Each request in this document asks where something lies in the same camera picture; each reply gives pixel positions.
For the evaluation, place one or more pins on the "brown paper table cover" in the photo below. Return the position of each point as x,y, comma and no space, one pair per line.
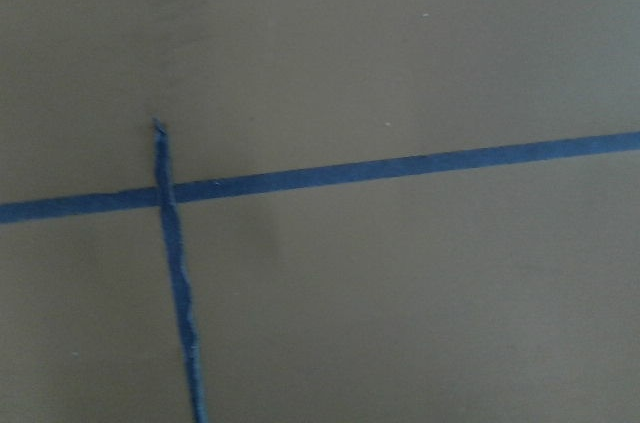
502,294

